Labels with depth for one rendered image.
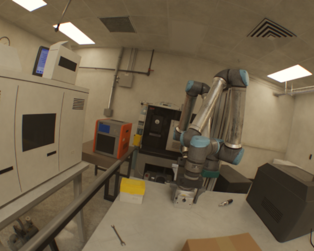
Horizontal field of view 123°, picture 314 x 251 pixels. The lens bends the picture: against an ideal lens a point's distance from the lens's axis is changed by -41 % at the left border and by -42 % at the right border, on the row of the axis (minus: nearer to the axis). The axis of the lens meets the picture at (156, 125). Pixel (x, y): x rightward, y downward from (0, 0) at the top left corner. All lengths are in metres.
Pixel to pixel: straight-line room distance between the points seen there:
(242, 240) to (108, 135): 1.66
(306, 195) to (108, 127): 1.84
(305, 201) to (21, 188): 1.24
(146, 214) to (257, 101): 3.74
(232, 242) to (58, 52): 1.00
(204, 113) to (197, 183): 0.42
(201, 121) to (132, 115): 2.70
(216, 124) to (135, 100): 2.25
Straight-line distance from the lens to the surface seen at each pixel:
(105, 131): 1.81
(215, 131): 1.67
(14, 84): 0.64
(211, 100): 0.97
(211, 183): 1.55
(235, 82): 1.08
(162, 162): 2.27
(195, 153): 0.68
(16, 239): 1.59
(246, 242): 0.51
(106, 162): 1.80
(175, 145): 2.27
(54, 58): 0.79
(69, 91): 0.87
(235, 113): 1.10
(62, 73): 0.82
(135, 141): 2.34
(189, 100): 1.39
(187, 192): 0.82
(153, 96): 3.39
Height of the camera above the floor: 1.38
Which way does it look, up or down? 6 degrees down
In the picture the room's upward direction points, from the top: 11 degrees clockwise
